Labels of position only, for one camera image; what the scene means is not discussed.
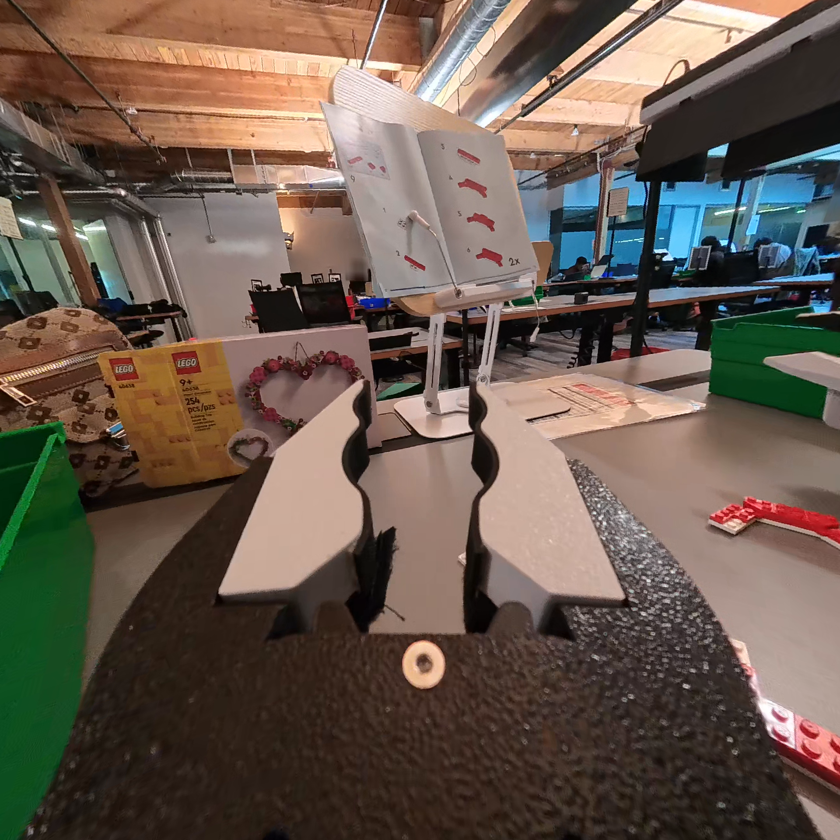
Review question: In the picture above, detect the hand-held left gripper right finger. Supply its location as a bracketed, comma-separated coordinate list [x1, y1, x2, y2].
[462, 382, 627, 634]

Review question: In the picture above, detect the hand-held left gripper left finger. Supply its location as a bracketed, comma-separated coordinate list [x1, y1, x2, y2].
[217, 379, 398, 634]

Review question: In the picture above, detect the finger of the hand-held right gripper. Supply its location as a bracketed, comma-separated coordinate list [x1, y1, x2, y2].
[763, 351, 840, 421]

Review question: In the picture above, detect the red white brick assembly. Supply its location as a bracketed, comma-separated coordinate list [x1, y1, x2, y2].
[709, 497, 840, 549]

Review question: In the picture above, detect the yellow white toy set box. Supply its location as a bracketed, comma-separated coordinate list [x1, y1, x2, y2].
[97, 325, 382, 490]

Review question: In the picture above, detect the green plastic bin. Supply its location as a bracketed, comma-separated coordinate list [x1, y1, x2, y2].
[0, 420, 96, 840]
[709, 307, 840, 421]

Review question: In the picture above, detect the clear plastic sleeve with paper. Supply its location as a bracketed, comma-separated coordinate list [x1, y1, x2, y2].
[518, 374, 706, 441]

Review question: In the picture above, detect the white wooden book stand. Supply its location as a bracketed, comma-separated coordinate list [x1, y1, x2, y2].
[320, 66, 572, 441]

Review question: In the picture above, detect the long grey office table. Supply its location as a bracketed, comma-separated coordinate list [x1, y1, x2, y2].
[446, 285, 782, 329]

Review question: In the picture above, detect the black monitor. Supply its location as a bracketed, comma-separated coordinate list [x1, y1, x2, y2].
[298, 282, 353, 327]

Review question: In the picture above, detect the black overhead rig stand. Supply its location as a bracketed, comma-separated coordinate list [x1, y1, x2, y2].
[630, 0, 840, 358]

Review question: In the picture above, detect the brown patterned bag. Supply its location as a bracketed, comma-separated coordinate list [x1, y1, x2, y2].
[0, 307, 142, 500]

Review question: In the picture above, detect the open instruction booklet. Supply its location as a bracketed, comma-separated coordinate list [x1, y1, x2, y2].
[320, 101, 540, 298]

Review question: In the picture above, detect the silver ceiling duct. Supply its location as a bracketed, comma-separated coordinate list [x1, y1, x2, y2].
[413, 0, 513, 102]

